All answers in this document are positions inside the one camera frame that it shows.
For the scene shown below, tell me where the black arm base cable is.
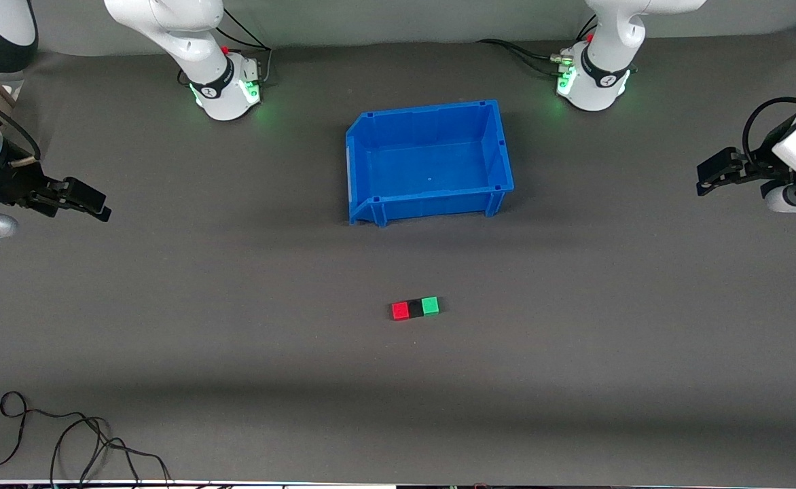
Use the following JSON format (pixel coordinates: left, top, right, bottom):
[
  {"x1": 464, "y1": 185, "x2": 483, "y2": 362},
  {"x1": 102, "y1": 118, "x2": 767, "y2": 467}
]
[
  {"x1": 211, "y1": 10, "x2": 274, "y2": 86},
  {"x1": 475, "y1": 14, "x2": 597, "y2": 77}
]

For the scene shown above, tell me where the black arm wrist cable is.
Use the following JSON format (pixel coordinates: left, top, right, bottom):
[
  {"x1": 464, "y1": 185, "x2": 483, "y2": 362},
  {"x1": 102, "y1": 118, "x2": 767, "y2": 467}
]
[
  {"x1": 0, "y1": 87, "x2": 42, "y2": 164},
  {"x1": 742, "y1": 97, "x2": 796, "y2": 170}
]

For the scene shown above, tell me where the black left arm base cable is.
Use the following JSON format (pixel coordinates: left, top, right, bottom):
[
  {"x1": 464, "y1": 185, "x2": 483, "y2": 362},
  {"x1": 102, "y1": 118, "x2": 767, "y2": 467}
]
[{"x1": 475, "y1": 14, "x2": 597, "y2": 77}]

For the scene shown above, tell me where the black right arm base cable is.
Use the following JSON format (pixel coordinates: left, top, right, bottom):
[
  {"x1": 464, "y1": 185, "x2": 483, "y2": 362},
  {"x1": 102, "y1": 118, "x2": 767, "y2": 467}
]
[{"x1": 211, "y1": 10, "x2": 274, "y2": 86}]

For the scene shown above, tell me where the black left arm wrist cable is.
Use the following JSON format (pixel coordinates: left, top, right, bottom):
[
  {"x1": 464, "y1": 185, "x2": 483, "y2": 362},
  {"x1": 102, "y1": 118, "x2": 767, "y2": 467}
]
[{"x1": 742, "y1": 97, "x2": 796, "y2": 170}]

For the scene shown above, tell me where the blue plastic storage bin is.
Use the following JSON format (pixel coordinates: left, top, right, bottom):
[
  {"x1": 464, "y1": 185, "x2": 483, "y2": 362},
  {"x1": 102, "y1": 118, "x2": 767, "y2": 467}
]
[{"x1": 345, "y1": 100, "x2": 515, "y2": 227}]

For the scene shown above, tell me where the black right arm wrist cable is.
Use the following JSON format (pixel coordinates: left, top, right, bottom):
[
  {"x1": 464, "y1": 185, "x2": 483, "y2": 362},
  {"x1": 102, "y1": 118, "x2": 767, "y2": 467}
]
[{"x1": 0, "y1": 87, "x2": 42, "y2": 164}]

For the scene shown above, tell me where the thin black loose cable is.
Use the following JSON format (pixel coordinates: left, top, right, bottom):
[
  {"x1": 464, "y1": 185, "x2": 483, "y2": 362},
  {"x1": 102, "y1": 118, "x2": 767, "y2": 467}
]
[{"x1": 0, "y1": 391, "x2": 171, "y2": 487}]

